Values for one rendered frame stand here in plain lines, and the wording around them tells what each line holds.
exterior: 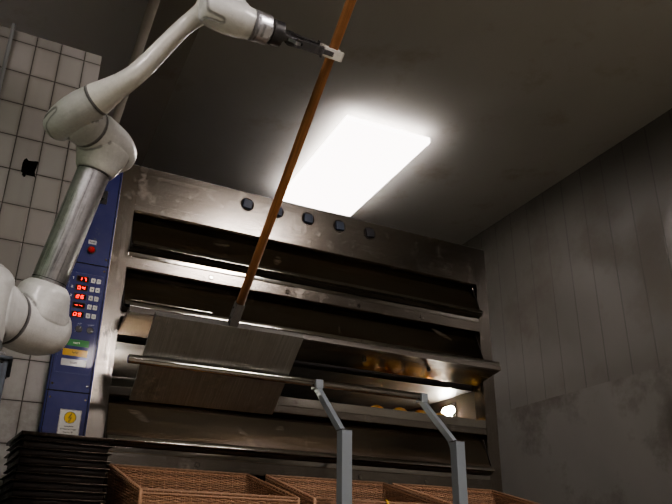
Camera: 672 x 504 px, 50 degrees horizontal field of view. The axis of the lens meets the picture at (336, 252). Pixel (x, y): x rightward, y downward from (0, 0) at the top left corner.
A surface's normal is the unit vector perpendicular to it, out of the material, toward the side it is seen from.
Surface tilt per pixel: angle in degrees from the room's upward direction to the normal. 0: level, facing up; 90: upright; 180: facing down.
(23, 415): 90
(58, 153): 90
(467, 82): 180
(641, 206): 90
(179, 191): 90
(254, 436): 70
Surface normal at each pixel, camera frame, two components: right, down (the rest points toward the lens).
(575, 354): -0.91, -0.18
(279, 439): 0.44, -0.64
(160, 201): 0.47, -0.35
